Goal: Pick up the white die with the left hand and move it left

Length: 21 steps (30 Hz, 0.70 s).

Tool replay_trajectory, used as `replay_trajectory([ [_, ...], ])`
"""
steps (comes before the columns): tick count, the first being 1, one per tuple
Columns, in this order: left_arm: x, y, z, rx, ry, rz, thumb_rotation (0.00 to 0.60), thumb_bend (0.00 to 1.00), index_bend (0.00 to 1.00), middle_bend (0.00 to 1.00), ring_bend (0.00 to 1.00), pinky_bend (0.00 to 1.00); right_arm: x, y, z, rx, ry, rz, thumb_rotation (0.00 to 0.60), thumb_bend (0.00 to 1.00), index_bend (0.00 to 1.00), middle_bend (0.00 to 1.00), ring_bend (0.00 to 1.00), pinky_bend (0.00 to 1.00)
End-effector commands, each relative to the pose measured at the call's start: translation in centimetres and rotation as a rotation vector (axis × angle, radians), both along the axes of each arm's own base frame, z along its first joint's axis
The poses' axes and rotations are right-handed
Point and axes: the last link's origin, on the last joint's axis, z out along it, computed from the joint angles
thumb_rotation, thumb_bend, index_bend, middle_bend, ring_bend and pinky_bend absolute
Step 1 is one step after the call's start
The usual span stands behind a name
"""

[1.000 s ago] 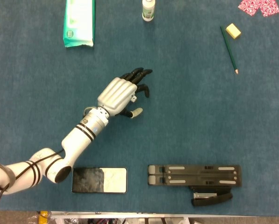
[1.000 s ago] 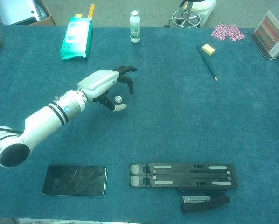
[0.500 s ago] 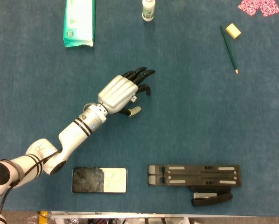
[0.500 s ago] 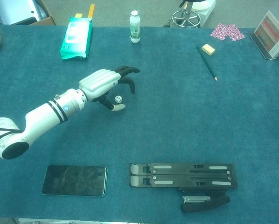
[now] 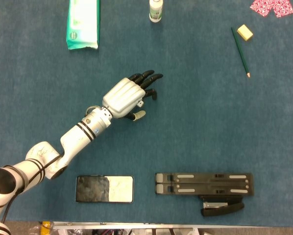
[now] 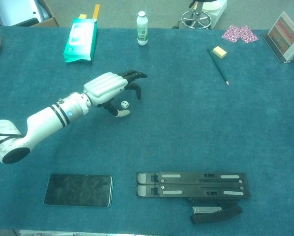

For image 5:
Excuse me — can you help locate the dark green pencil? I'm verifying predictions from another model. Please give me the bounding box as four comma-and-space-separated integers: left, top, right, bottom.
231, 26, 251, 78

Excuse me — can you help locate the black stapler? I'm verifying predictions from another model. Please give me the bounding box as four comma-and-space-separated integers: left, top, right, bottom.
197, 195, 245, 217

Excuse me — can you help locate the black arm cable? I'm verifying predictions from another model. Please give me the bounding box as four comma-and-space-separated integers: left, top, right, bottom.
0, 188, 24, 224

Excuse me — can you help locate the white plastic bottle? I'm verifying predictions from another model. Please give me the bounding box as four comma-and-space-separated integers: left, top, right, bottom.
149, 0, 164, 23

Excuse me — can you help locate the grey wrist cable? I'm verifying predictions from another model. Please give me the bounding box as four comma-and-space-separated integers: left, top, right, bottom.
84, 105, 101, 117

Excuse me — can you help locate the metal frame bar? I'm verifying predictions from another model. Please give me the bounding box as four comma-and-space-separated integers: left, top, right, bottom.
52, 221, 235, 231

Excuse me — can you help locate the green wet wipes pack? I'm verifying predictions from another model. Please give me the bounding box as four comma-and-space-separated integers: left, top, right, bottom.
67, 0, 100, 51

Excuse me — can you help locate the black smartphone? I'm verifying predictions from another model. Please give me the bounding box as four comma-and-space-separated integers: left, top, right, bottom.
75, 175, 134, 204

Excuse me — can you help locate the black folding laptop stand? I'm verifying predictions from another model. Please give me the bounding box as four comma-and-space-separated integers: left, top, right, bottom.
154, 172, 254, 196

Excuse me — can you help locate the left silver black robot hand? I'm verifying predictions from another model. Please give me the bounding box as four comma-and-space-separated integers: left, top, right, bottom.
102, 70, 164, 122

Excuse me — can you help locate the yellow eraser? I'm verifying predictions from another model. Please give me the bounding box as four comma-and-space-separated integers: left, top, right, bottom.
236, 24, 254, 41

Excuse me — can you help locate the pink patterned paper square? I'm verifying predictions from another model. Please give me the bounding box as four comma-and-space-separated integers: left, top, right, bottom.
249, 0, 279, 17
269, 0, 293, 18

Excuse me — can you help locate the yellow plastic part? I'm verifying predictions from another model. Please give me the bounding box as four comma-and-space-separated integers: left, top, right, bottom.
40, 221, 51, 235

